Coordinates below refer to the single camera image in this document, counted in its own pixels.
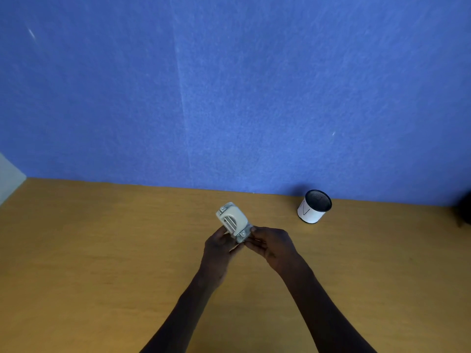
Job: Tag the black object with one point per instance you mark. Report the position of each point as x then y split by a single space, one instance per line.
464 209

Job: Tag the person's right forearm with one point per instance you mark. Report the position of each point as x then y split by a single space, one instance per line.
323 312

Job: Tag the person's left hand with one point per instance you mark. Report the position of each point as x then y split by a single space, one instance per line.
216 257

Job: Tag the white hole punch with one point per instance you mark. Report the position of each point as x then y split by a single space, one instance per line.
233 221

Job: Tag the person's right hand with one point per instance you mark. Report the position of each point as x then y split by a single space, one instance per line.
278 249

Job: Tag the person's right thumb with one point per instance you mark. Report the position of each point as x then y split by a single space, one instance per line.
259 231

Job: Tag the white cylindrical pen holder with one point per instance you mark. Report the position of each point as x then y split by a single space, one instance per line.
313 207

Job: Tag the person's left forearm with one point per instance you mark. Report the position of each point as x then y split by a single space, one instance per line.
174 318

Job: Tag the person's left thumb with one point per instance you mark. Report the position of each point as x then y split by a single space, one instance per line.
235 248

